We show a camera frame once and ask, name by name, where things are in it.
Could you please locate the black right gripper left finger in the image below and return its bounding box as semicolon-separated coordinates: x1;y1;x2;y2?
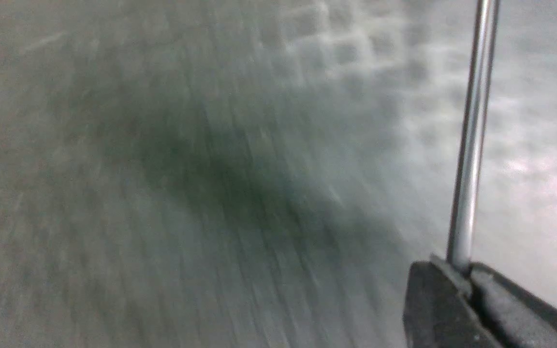
403;255;501;348

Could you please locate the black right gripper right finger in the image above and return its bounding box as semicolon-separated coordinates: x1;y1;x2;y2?
470;263;557;348

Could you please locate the black chopstick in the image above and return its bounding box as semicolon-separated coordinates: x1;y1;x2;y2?
446;0;500;275

